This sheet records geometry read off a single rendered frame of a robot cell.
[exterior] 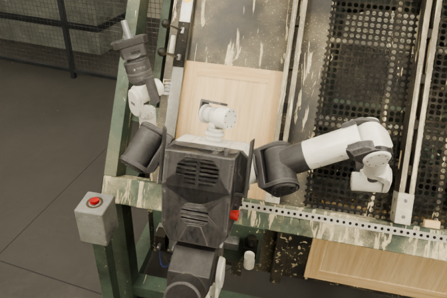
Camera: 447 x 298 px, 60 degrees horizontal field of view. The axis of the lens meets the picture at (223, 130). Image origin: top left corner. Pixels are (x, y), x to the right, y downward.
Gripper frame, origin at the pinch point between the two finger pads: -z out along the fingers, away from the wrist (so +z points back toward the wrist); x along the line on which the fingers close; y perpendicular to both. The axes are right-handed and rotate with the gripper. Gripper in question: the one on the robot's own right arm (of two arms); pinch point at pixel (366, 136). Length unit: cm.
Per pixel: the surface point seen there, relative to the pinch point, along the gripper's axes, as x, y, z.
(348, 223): -34.0, -0.4, 17.2
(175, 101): -6, 80, -12
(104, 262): -57, 101, 43
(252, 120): -10.2, 45.1, -11.0
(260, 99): -3.2, 43.0, -17.7
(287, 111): -2.3, 30.9, -11.1
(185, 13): 23, 81, -39
